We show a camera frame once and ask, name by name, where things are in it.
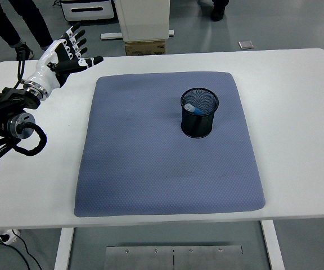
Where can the white power strip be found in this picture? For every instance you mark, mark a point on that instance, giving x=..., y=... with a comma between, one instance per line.
x=8, y=237

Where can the black mesh pen holder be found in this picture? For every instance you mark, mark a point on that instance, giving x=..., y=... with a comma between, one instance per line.
x=197, y=126

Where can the white cabinet stand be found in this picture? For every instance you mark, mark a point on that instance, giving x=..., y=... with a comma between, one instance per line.
x=145, y=19

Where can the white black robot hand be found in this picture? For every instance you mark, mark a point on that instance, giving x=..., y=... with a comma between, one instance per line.
x=45, y=73

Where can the white table leg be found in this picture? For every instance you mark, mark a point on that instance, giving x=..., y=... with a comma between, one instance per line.
x=271, y=247
x=63, y=250

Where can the brown cardboard box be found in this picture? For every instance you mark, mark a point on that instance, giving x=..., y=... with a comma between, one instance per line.
x=145, y=48

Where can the blue marker pen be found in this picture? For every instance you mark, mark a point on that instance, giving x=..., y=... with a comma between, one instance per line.
x=197, y=110

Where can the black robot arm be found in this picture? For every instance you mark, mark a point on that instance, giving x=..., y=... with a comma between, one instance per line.
x=4, y=112

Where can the person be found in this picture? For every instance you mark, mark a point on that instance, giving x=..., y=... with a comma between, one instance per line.
x=29, y=19
x=219, y=9

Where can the blue-grey textured mat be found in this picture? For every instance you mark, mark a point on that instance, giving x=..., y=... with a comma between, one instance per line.
x=167, y=174

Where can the grey floor socket cover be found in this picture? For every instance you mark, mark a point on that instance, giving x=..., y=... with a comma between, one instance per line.
x=245, y=45

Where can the white box with dark slot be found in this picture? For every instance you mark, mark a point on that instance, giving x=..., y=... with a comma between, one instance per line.
x=89, y=12

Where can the grey metal plate with screws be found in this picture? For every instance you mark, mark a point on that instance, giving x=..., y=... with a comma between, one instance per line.
x=150, y=258

